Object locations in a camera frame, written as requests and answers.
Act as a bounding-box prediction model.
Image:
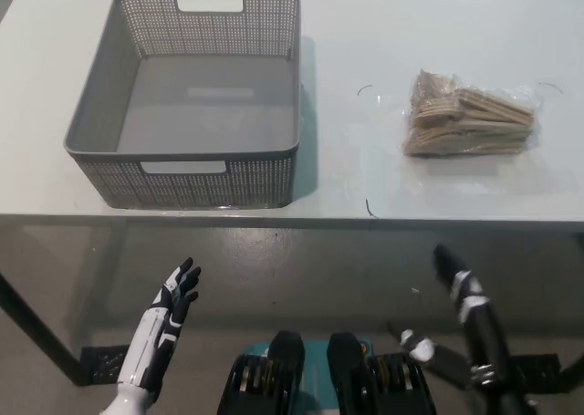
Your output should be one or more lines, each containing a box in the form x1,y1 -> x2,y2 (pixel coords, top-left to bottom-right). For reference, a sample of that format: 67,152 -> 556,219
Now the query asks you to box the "black floor foot plate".
80,344 -> 138,385
455,351 -> 563,392

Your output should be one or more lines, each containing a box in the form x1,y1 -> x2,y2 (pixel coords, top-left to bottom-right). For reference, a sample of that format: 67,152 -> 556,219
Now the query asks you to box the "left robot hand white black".
117,257 -> 203,391

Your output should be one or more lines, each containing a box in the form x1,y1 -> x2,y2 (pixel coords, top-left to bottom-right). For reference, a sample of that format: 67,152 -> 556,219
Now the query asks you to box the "clear bag of wooden cutlery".
402,68 -> 544,159

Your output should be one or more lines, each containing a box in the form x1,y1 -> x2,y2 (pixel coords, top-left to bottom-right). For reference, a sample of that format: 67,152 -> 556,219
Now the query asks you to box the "black metal table leg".
559,353 -> 584,382
0,272 -> 90,385

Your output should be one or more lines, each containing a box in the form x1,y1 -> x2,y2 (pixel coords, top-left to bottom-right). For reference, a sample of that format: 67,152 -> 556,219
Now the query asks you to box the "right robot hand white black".
387,244 -> 512,382

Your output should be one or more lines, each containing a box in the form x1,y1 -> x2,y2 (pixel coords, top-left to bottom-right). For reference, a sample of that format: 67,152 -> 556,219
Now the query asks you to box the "grey perforated plastic basket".
63,0 -> 302,209

